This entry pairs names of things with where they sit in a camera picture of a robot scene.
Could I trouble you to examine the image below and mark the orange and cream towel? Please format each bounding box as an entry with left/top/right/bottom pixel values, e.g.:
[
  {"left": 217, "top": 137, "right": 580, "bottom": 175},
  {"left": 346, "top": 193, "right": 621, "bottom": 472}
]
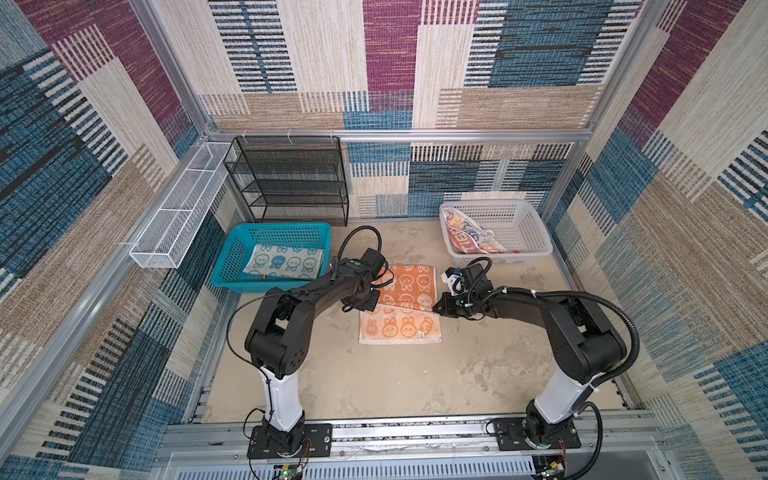
[{"left": 359, "top": 265, "right": 442, "bottom": 345}]

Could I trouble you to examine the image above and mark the blue and cream towel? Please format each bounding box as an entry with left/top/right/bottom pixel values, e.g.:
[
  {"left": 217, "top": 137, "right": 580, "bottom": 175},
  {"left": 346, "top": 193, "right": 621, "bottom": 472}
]
[{"left": 243, "top": 244, "right": 325, "bottom": 280}]

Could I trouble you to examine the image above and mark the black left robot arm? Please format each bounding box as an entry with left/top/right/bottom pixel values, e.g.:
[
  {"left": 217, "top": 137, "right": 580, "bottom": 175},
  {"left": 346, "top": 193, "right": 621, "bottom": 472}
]
[{"left": 244, "top": 249, "right": 388, "bottom": 455}]

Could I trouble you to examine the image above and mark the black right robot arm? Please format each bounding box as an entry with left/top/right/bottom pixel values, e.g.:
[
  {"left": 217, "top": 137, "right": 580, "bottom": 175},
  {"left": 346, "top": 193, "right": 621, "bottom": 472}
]
[{"left": 433, "top": 257, "right": 636, "bottom": 449}]

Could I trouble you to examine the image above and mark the white plastic laundry basket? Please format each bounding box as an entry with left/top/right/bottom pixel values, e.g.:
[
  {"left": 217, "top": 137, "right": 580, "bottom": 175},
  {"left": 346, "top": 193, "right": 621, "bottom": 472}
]
[{"left": 439, "top": 199, "right": 553, "bottom": 267}]

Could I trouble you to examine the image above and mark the teal plastic basket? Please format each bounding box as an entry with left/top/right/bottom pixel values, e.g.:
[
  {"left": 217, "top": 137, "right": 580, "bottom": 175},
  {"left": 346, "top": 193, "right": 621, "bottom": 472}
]
[{"left": 211, "top": 222, "right": 331, "bottom": 294}]

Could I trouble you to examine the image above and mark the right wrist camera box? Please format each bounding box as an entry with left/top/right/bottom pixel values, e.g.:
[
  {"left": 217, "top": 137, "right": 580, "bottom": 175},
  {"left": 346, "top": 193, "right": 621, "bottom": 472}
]
[{"left": 441, "top": 267, "right": 465, "bottom": 296}]

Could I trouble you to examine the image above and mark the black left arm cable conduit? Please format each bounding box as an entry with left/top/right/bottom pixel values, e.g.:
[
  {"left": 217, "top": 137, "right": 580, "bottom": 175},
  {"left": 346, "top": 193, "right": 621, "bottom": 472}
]
[{"left": 335, "top": 225, "right": 384, "bottom": 265}]

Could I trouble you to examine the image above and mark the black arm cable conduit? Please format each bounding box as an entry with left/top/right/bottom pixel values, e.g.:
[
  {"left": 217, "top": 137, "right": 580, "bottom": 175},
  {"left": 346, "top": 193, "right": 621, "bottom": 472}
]
[
  {"left": 461, "top": 256, "right": 641, "bottom": 388},
  {"left": 335, "top": 225, "right": 384, "bottom": 265}
]

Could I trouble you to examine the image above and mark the black wire shelf rack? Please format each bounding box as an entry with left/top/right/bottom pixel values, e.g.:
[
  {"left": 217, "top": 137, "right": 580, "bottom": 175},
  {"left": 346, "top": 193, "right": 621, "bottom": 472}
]
[{"left": 223, "top": 136, "right": 350, "bottom": 226}]

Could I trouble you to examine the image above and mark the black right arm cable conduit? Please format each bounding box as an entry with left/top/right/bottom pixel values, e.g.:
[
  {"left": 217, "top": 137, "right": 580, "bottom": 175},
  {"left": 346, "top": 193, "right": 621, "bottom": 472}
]
[{"left": 461, "top": 256, "right": 641, "bottom": 388}]

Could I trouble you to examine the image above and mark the white wire mesh tray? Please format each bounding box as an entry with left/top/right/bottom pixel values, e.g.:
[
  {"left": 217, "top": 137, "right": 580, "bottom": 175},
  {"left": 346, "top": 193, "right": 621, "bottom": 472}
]
[{"left": 129, "top": 142, "right": 230, "bottom": 269}]

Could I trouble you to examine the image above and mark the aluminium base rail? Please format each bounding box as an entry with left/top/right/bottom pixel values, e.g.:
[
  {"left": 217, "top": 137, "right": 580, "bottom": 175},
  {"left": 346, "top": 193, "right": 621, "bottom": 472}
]
[{"left": 150, "top": 410, "right": 684, "bottom": 479}]

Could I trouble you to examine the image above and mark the aluminium frame post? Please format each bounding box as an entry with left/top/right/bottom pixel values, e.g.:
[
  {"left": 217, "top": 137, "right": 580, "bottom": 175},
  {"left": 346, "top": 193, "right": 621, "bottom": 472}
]
[{"left": 539, "top": 0, "right": 668, "bottom": 223}]

